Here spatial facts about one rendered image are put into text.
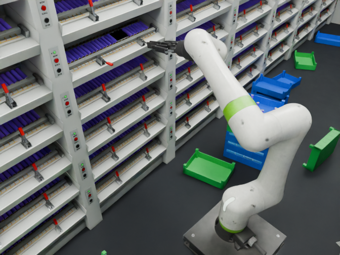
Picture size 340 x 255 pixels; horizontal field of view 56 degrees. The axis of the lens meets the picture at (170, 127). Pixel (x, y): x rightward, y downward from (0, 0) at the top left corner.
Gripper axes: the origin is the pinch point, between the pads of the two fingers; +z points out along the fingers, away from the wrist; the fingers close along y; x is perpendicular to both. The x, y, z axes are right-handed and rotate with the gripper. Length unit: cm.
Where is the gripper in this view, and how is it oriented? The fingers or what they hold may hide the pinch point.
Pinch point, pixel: (154, 44)
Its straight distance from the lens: 161.1
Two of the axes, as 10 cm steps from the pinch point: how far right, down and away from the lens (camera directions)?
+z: -7.6, -2.5, 6.0
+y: 6.3, -4.8, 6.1
